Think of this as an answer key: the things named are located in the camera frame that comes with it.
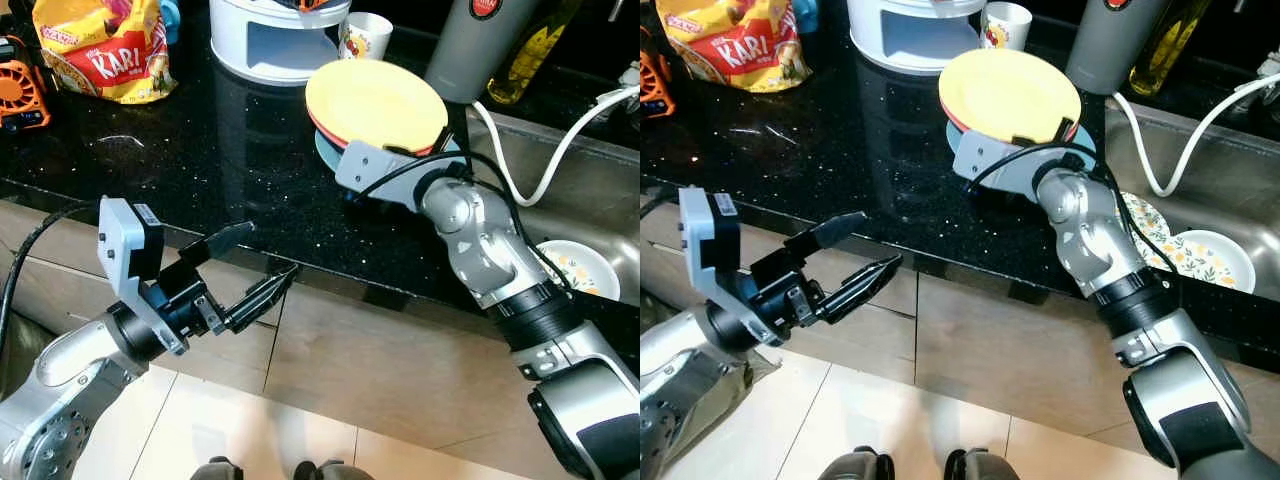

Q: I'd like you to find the light blue plate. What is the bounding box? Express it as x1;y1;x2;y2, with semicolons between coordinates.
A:
313;127;464;183
945;120;1097;173

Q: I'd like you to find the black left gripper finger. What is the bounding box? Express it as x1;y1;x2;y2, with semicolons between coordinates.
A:
180;221;257;271
228;264;302;335
785;211;870;264
816;255;905;325

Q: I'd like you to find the white flexible hose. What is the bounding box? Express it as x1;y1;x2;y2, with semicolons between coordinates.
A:
469;85;641;207
1112;72;1280;198

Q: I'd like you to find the grey robot right foot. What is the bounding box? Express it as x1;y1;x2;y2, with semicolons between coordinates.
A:
945;449;1027;480
293;459;377;480

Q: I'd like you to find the grey tumbler with red logo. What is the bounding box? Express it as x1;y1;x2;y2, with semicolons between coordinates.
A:
424;0;527;105
1064;0;1163;96

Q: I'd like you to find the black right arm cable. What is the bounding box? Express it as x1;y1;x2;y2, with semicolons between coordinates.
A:
355;149;563;293
965;142;1183;293

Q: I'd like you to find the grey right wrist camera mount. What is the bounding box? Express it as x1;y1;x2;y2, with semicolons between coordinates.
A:
335;140;453;208
952;130;1067;198

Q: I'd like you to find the grey robot left foot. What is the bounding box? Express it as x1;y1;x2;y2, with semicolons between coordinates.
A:
190;456;247;480
818;446;897;480

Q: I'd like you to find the yellow cooking oil bottle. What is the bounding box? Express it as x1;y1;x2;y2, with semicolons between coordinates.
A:
487;0;583;107
1129;0;1213;97

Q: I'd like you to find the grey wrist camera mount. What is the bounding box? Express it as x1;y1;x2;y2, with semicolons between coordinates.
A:
952;130;1067;198
98;197;193;357
679;187;763;347
335;140;453;208

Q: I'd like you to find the yellow plate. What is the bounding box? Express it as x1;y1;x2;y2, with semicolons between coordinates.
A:
305;60;450;156
938;48;1084;145

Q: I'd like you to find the white printed cup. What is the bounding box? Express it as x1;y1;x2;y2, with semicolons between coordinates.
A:
980;2;1033;51
338;12;395;62

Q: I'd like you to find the white round kitchen appliance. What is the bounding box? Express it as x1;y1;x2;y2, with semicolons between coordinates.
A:
209;0;352;87
847;0;989;77

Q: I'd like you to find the grey robot foot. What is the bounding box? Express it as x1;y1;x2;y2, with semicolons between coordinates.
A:
945;449;1027;480
818;446;897;480
293;459;377;480
190;456;247;480

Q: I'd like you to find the stainless steel sink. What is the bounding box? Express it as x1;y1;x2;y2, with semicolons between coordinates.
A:
465;105;641;303
1100;95;1280;296

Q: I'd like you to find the yellow red Kari packet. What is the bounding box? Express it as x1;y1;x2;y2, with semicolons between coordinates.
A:
32;0;180;105
665;0;811;94

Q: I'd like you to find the beige cabinet front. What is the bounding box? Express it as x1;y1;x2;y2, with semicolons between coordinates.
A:
0;200;641;456
640;195;1280;456

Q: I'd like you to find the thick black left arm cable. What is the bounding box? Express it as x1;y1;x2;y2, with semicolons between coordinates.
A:
640;185;683;216
0;200;103;336

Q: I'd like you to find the white bowl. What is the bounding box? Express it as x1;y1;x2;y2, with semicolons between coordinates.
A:
1164;230;1257;294
534;240;622;303

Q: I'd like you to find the red plate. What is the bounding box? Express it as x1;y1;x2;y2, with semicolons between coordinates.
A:
941;98;1082;147
307;108;447;160

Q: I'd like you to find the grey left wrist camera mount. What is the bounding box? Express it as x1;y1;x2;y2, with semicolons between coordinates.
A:
98;197;193;357
679;187;763;347

